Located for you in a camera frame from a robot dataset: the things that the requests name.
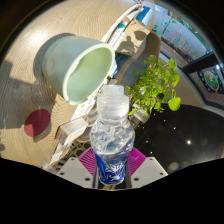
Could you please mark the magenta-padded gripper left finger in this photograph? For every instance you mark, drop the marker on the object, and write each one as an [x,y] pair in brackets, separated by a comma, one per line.
[75,168]

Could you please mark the round-print window poster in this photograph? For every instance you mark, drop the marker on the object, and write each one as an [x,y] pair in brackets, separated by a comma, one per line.
[211,80]

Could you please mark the pale green mug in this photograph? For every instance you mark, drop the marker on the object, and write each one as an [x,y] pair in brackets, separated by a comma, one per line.
[85,71]

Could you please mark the brown patterned card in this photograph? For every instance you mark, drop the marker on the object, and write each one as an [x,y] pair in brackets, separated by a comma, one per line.
[133,36]

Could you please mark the blue white carton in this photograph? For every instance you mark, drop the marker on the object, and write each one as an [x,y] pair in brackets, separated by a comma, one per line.
[145,15]

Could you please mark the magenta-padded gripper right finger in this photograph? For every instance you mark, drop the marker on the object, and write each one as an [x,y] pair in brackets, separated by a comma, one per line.
[148,168]

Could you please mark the flat round red coaster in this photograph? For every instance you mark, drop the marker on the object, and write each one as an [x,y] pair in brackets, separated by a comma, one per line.
[37,122]

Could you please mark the white open booklet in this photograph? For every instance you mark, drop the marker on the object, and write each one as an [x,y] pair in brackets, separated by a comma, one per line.
[83,108]

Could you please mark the clear bottle with blue label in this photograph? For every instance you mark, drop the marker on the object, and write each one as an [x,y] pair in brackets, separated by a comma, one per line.
[111,140]

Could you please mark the potted green plant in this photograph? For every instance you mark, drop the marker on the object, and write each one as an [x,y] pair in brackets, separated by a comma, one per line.
[153,83]

